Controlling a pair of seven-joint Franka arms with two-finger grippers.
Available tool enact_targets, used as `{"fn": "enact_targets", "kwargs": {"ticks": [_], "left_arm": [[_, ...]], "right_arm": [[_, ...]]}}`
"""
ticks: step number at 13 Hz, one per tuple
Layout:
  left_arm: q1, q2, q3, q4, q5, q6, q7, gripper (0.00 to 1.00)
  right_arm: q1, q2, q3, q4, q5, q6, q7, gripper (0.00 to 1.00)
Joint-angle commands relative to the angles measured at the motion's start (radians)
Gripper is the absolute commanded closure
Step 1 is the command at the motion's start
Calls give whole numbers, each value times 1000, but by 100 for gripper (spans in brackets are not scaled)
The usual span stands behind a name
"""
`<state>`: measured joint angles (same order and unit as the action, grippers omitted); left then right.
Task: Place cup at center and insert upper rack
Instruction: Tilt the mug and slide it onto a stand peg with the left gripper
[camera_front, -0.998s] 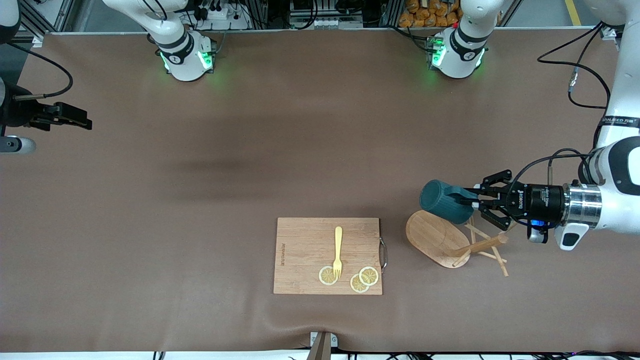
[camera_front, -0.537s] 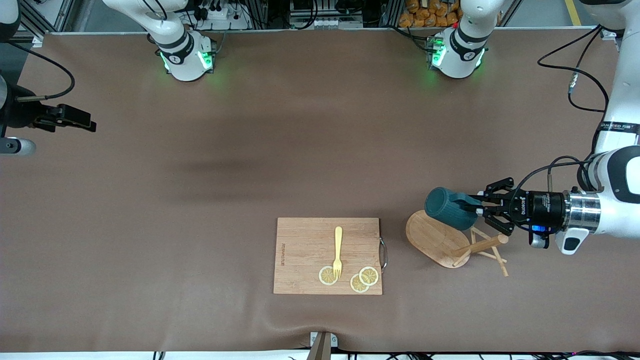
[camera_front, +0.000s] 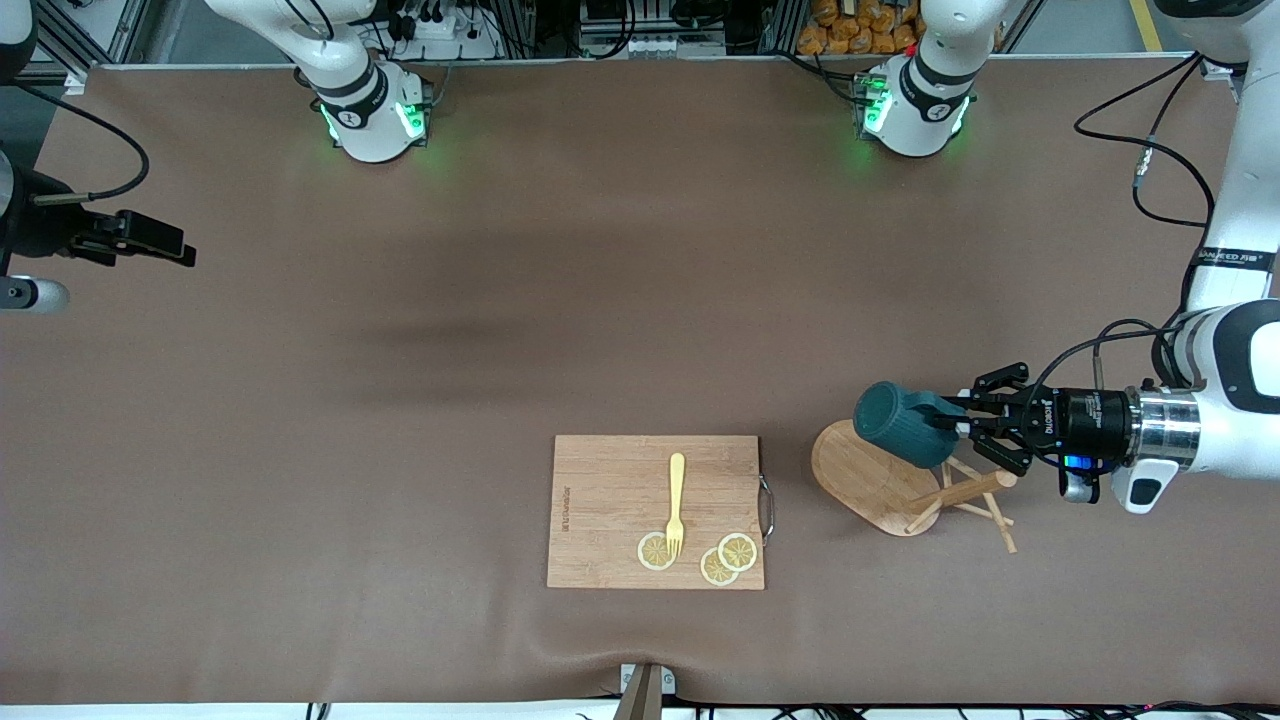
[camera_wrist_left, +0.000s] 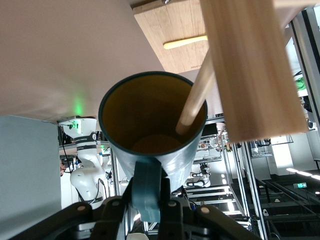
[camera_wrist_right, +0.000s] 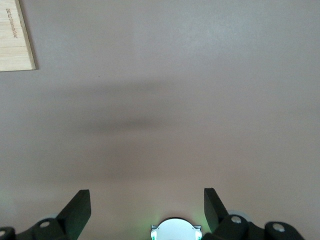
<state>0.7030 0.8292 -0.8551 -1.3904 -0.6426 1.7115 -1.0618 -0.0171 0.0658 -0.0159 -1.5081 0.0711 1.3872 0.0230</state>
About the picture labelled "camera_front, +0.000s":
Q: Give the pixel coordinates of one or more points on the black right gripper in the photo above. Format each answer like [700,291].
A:
[40,228]

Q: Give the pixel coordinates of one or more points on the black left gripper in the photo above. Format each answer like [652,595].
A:
[1088,420]

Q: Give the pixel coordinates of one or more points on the teal mug yellow inside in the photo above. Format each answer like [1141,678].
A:
[900,425]

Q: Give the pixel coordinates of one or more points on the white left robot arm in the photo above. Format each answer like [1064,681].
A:
[1240,250]

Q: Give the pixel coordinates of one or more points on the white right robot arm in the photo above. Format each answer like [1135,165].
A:
[360,100]

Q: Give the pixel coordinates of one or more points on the wooden mug tree rack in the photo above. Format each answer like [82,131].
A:
[860,480]

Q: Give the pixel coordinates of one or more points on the lemon slice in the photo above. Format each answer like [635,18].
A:
[714,572]
[740,552]
[650,553]

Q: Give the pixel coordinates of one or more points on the yellow plastic fork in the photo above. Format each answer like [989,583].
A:
[677,490]

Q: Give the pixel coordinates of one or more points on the felt table cover mat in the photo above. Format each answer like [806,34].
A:
[400,520]

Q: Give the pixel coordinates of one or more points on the white power strip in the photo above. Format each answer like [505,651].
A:
[460,30]

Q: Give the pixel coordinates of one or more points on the pile of orange snack bags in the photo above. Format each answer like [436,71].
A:
[850,35]

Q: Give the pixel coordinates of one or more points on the grey control box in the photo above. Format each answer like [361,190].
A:
[650,45]

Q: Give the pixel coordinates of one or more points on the aluminium frame post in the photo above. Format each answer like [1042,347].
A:
[125,30]

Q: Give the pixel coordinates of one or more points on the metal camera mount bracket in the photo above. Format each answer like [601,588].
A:
[645,695]

